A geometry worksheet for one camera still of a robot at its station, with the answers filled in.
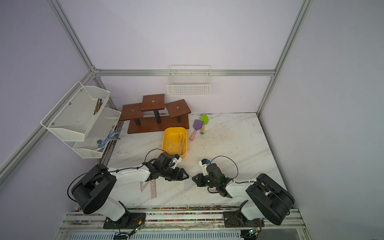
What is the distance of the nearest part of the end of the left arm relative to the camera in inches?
26.5

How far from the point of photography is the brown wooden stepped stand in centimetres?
99

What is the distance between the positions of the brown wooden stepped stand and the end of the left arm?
1.14 ft
